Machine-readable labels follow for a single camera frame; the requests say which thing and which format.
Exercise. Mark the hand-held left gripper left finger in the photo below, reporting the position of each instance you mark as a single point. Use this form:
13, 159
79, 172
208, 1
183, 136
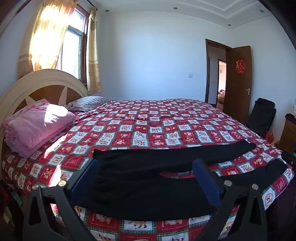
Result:
86, 178

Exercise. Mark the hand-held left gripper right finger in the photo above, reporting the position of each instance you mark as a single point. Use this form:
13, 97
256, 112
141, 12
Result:
204, 176

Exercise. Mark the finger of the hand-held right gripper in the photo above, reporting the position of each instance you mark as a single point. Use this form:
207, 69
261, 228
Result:
289, 158

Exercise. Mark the black pants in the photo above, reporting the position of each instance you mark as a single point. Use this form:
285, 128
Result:
143, 180

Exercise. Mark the wooden cabinet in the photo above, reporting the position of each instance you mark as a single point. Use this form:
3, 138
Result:
288, 134

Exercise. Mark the red bag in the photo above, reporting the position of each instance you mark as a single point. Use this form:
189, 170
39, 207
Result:
269, 136

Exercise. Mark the black folding chair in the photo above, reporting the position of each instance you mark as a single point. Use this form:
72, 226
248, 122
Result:
261, 115

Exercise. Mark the pink folded blanket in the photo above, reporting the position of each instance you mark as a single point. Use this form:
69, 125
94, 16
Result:
39, 125

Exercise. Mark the red checkered printed bedspread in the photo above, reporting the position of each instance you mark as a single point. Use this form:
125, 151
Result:
148, 129

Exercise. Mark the striped pillow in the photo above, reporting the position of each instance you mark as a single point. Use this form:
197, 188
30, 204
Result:
87, 103

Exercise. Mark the brown wooden door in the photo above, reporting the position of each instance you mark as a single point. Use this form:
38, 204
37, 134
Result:
238, 102

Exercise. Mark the dark clothes pile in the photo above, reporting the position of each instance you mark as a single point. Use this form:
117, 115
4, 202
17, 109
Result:
9, 208

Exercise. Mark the red paper door decoration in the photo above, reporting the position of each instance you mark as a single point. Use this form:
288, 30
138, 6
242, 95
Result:
240, 66

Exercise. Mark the cream and brown headboard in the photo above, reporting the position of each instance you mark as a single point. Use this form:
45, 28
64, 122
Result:
46, 78

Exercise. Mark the narrow yellow patterned curtain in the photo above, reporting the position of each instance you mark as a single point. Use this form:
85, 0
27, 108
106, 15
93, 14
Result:
93, 58

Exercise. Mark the window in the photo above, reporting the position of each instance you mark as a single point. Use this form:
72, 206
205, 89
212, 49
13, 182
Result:
72, 51

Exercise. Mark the wide yellow patterned curtain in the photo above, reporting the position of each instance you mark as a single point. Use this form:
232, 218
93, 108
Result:
46, 34

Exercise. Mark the dark curtain rod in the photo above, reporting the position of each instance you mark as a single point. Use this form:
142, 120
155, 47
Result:
89, 5

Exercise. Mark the brown door frame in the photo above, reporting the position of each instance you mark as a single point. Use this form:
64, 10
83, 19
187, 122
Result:
206, 69

